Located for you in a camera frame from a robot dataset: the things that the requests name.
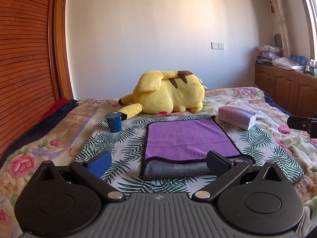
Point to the stack of folded linens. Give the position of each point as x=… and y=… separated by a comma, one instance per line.
x=266, y=54

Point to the blue cylindrical cup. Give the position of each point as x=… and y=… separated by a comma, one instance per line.
x=114, y=121

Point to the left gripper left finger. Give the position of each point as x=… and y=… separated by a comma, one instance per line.
x=89, y=173

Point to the wooden slatted wardrobe door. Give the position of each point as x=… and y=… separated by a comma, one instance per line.
x=34, y=64

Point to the blue boxes on cabinet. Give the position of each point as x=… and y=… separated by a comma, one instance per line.
x=298, y=59

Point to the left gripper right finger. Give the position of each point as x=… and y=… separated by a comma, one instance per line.
x=228, y=171

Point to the white plastic bag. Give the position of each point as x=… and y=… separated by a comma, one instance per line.
x=286, y=63

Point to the dark navy blanket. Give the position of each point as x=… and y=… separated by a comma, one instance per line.
x=40, y=129

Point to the pink purple tissue pack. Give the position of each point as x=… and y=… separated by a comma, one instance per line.
x=237, y=117

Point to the palm leaf print cloth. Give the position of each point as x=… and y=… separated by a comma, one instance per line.
x=126, y=148

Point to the yellow Pikachu plush toy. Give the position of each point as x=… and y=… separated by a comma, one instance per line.
x=164, y=91

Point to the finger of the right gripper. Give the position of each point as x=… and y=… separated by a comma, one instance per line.
x=299, y=123

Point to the beige patterned curtain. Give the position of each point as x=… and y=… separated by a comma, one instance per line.
x=280, y=9

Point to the white wall switch socket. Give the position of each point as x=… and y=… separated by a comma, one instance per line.
x=217, y=45

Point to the red blanket edge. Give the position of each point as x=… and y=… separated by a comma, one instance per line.
x=54, y=107

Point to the purple grey microfibre towel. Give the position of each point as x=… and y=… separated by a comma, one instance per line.
x=178, y=149

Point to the wooden low cabinet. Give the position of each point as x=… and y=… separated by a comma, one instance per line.
x=292, y=90

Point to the floral bed blanket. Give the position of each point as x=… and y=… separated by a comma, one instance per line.
x=66, y=140

